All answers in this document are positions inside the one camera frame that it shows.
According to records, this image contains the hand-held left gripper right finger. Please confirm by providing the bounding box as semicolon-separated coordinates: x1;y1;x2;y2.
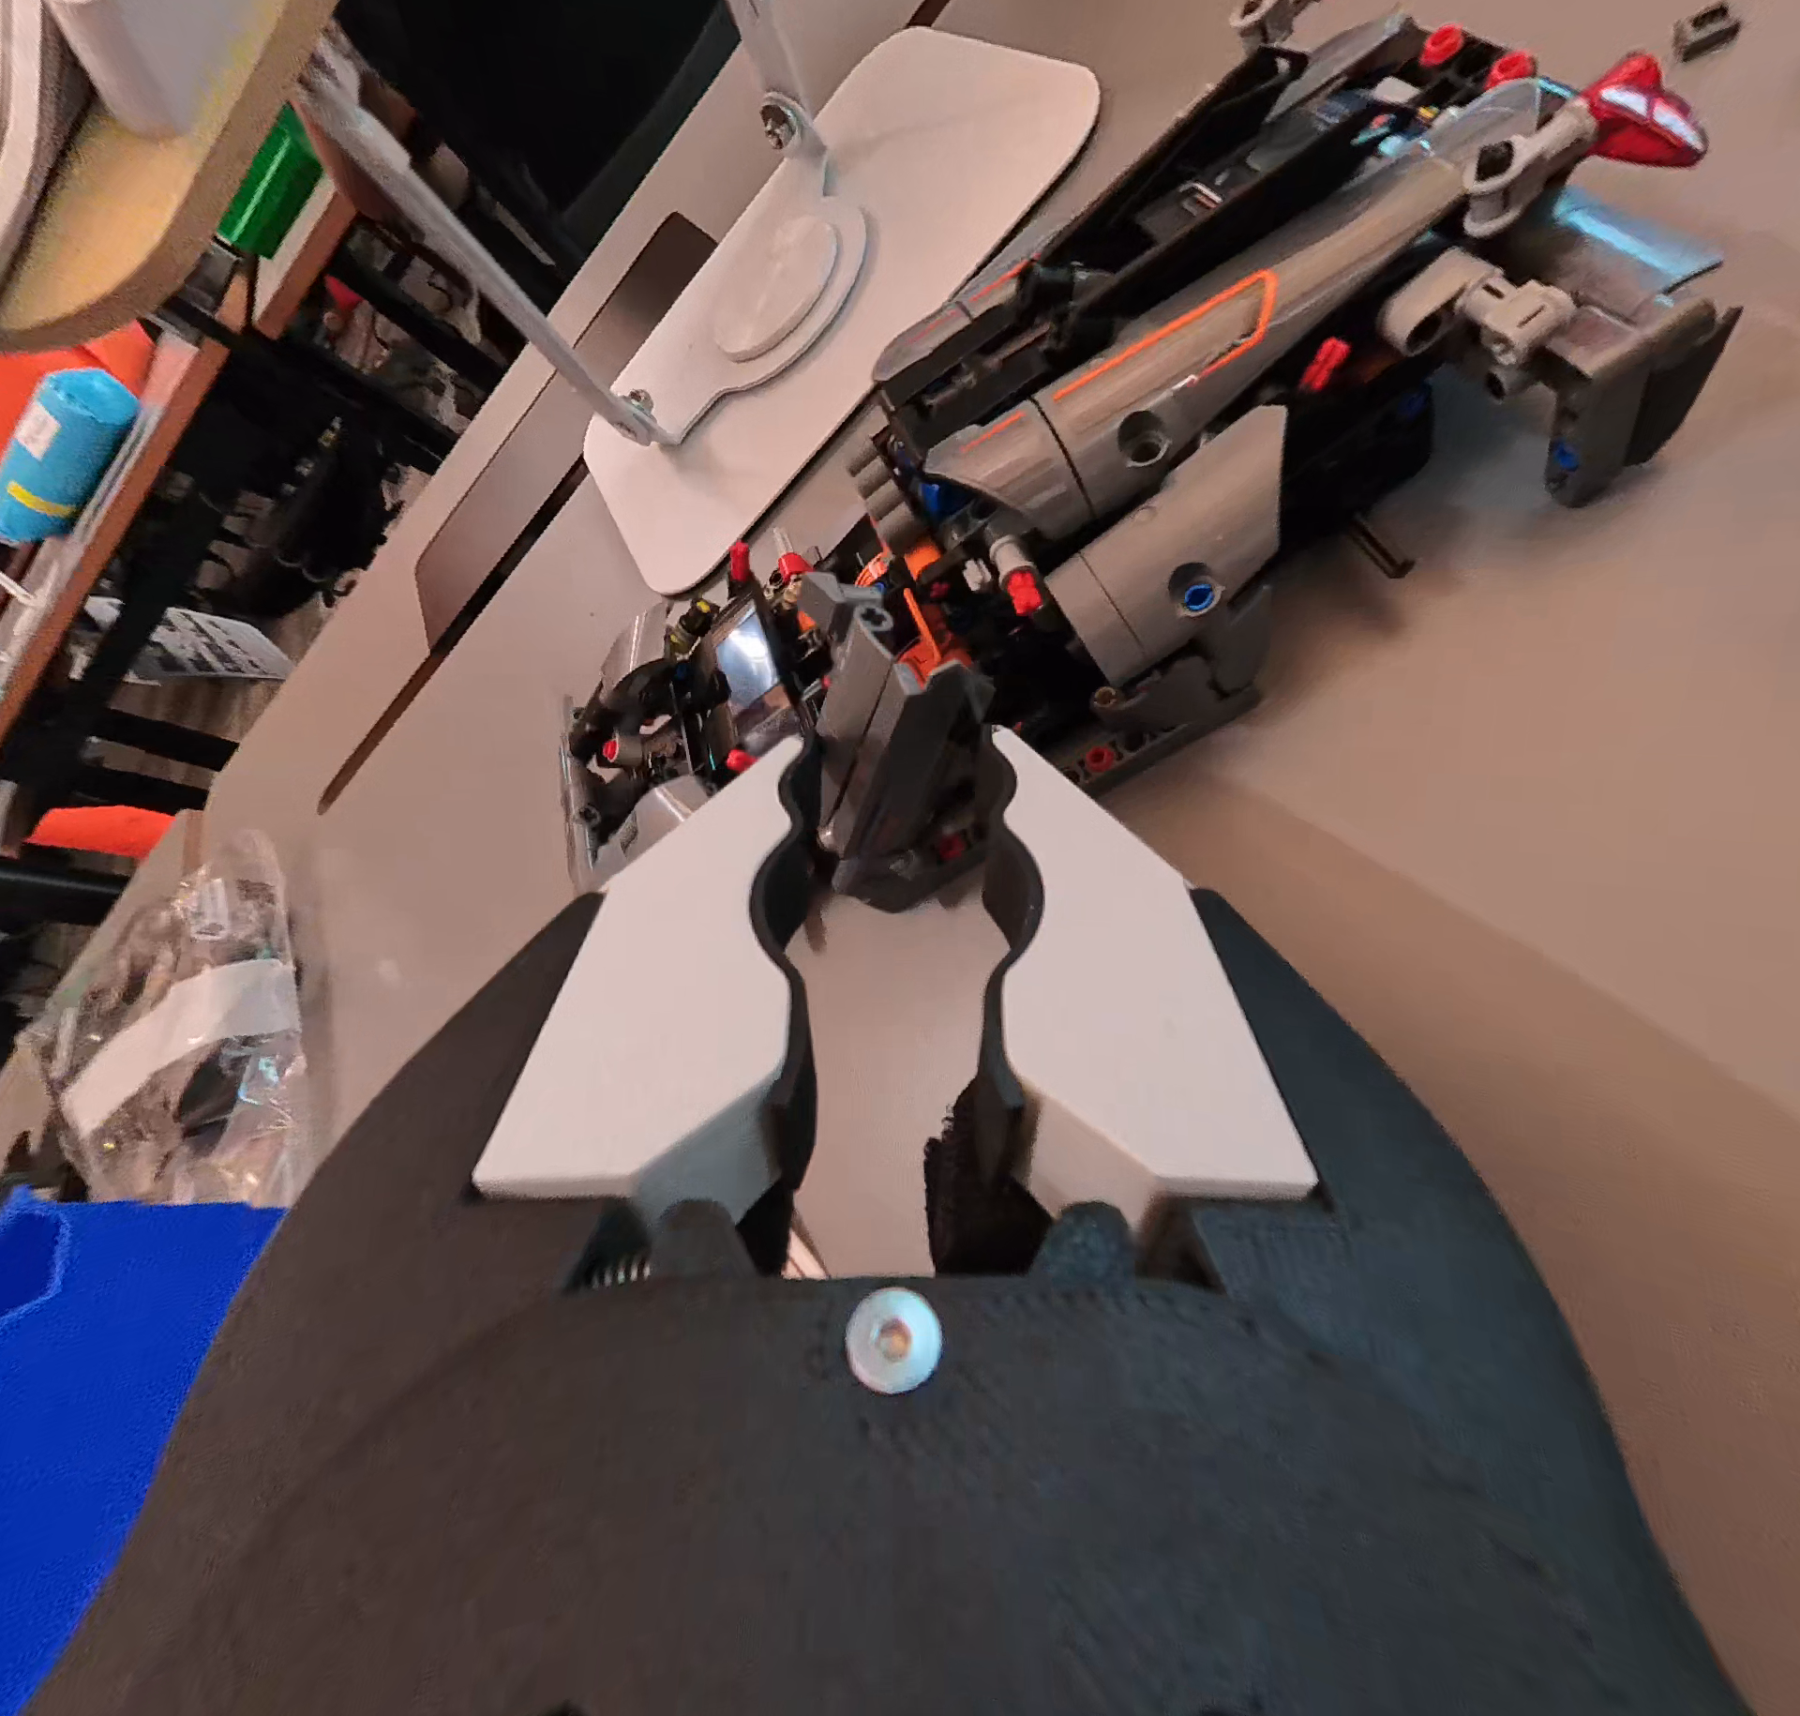
981;729;1326;1208

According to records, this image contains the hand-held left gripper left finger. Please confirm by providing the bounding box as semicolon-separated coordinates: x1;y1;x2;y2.
469;739;820;1208

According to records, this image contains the grey lego panel assembly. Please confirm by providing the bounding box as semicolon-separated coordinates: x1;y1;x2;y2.
813;577;992;915

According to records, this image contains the grey black lego car model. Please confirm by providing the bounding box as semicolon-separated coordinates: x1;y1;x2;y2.
558;0;1745;894

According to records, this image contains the clear plastic parts bag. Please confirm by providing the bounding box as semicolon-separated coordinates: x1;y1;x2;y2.
19;829;315;1205

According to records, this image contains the blue plastic bin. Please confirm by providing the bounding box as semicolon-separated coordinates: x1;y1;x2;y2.
0;1188;291;1716

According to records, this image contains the cluttered storage shelf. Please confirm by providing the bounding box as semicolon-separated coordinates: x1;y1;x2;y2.
0;98;465;874

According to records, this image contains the blue roll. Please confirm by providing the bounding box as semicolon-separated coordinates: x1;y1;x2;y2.
0;369;141;546

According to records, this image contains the white book stand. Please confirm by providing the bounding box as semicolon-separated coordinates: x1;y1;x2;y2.
0;0;1102;596

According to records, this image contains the green box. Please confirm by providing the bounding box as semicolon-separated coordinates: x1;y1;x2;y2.
217;104;327;258

